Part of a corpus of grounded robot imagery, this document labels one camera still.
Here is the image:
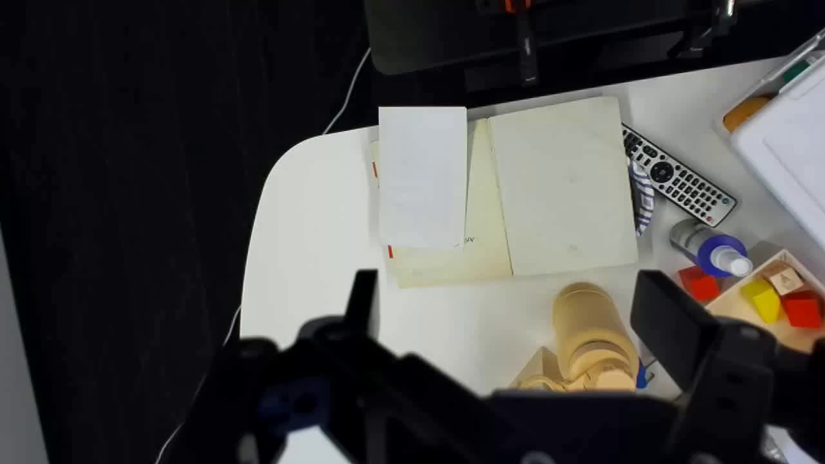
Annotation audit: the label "blue white striped cord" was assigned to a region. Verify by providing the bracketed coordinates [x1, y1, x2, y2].
[630, 154, 661, 236]

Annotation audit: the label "thin white cable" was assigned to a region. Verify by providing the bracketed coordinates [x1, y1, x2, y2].
[152, 43, 376, 464]

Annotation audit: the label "silver black remote control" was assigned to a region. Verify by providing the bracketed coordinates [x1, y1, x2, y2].
[619, 120, 741, 231]

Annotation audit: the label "red wooden block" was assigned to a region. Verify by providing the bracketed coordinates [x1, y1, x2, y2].
[677, 263, 724, 303]
[778, 288, 825, 331]

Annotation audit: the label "yellow wooden block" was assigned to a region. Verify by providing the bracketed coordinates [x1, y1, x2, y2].
[737, 276, 784, 326]

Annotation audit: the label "white paper sheet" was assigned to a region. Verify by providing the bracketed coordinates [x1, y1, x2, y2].
[376, 103, 472, 253]

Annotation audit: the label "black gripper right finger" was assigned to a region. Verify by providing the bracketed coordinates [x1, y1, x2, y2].
[630, 268, 720, 393]

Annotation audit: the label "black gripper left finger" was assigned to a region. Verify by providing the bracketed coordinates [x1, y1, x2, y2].
[341, 268, 381, 344]

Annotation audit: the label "plain wooden cube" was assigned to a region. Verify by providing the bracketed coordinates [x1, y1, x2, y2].
[767, 264, 808, 298]

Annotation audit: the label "wooden block tray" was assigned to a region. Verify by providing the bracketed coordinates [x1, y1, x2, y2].
[705, 246, 825, 355]

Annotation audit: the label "white plastic box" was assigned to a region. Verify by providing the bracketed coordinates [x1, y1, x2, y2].
[720, 28, 825, 253]

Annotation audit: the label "orange item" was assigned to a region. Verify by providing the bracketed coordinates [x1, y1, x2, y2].
[722, 93, 775, 135]

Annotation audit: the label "cream paper sheets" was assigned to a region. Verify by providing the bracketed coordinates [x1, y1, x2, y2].
[485, 93, 642, 279]

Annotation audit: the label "tan water bottle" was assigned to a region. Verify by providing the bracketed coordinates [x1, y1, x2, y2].
[553, 279, 644, 391]

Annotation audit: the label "small blue white bottle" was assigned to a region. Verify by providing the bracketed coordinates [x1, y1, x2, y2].
[669, 215, 755, 282]

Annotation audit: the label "wooden shape sorter cube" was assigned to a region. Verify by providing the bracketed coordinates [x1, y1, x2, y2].
[510, 342, 574, 393]

